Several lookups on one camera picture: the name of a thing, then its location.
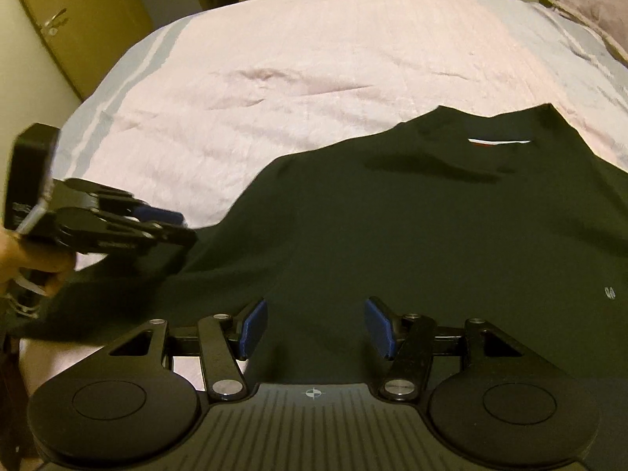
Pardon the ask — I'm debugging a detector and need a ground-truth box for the metal door handle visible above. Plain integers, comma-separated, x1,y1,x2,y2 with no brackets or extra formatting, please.
41,8,68,36

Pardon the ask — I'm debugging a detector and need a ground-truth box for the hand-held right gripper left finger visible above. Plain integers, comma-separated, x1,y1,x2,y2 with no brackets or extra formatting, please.
100,297,268,401

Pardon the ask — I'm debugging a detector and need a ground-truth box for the person's left hand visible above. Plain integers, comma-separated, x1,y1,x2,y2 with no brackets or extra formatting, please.
0,228,77,300

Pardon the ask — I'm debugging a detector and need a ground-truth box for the pink bed sheet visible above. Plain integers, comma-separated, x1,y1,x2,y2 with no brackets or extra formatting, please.
20,0,628,388

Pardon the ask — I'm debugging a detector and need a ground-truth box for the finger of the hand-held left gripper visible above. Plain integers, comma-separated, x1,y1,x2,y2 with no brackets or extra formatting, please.
93,189,184,229
95,218,198,258

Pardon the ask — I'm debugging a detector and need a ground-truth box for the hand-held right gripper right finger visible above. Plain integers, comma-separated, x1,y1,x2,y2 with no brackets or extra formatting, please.
363,296,533,402

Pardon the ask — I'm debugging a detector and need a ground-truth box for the purple pillow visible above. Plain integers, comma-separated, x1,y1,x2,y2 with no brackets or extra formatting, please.
552,0,628,64

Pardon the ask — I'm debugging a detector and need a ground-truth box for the wooden door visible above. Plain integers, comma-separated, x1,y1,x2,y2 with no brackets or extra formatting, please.
10,0,154,101

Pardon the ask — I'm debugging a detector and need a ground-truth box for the dark green shirt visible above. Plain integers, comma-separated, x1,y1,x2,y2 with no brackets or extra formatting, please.
0,103,628,393

